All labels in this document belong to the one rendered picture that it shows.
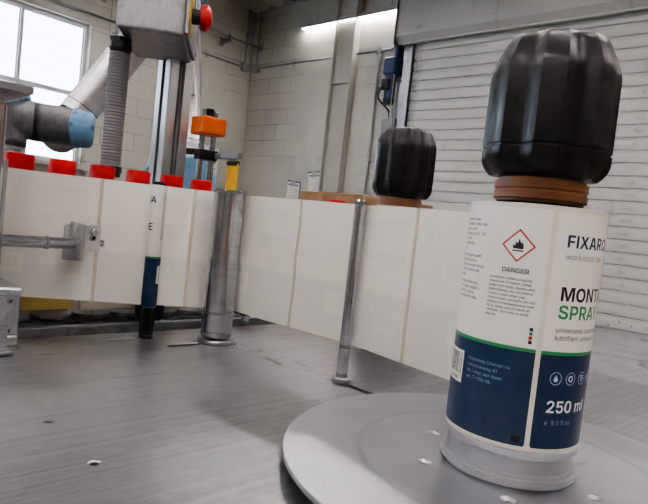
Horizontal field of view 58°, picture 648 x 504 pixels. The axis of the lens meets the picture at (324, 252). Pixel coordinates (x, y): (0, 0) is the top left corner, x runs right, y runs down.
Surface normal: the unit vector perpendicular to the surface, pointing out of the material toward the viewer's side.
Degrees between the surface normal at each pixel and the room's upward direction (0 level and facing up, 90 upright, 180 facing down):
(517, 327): 90
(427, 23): 90
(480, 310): 90
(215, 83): 90
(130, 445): 0
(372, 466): 0
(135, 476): 0
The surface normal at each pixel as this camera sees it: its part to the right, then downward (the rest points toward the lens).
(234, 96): 0.74, 0.11
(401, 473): 0.11, -0.99
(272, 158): -0.67, -0.04
